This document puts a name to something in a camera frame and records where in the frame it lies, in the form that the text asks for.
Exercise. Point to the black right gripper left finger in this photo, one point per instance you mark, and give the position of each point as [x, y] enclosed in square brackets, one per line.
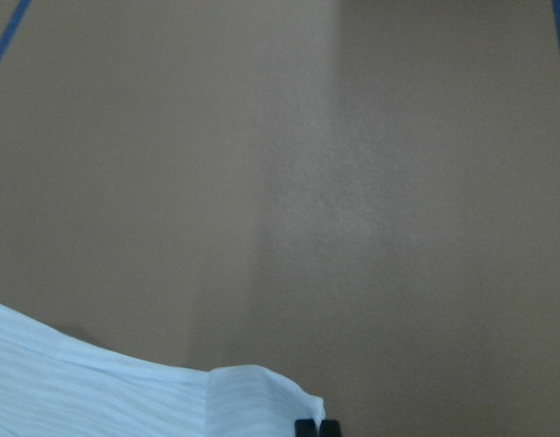
[305, 428]

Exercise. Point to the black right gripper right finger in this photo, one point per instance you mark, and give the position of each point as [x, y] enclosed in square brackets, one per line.
[330, 428]

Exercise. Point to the light blue button shirt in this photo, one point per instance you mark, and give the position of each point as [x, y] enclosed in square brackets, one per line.
[52, 384]

